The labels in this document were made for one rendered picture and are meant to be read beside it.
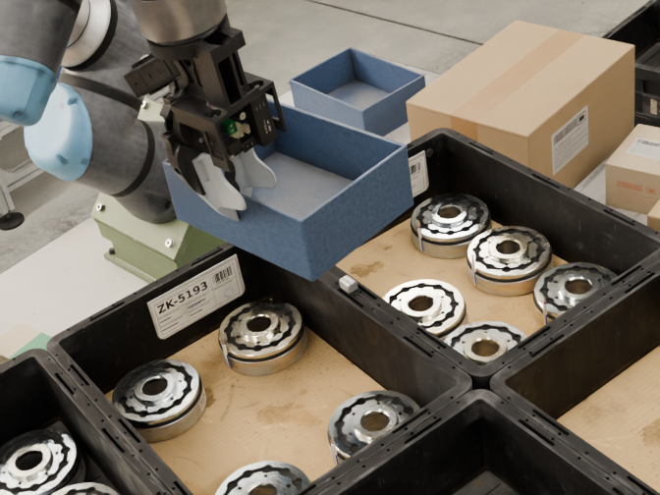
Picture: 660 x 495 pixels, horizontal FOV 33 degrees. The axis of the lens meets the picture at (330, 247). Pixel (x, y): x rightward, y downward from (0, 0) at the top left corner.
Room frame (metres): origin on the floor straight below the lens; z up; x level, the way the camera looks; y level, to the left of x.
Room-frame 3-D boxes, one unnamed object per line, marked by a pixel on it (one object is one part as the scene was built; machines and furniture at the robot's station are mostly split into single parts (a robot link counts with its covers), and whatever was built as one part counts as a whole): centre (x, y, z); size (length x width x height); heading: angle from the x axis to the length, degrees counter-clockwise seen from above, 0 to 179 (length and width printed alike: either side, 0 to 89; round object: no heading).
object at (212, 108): (0.87, 0.07, 1.26); 0.09 x 0.08 x 0.12; 39
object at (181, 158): (0.88, 0.10, 1.20); 0.05 x 0.02 x 0.09; 129
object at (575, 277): (0.98, -0.27, 0.86); 0.05 x 0.05 x 0.01
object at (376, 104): (1.77, -0.10, 0.74); 0.20 x 0.15 x 0.07; 34
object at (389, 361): (0.89, 0.11, 0.87); 0.40 x 0.30 x 0.11; 30
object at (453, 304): (1.00, -0.09, 0.86); 0.10 x 0.10 x 0.01
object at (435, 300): (1.00, -0.09, 0.86); 0.05 x 0.05 x 0.01
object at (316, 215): (0.95, 0.03, 1.10); 0.20 x 0.15 x 0.07; 41
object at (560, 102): (1.51, -0.34, 0.78); 0.30 x 0.22 x 0.16; 132
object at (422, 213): (1.17, -0.16, 0.86); 0.10 x 0.10 x 0.01
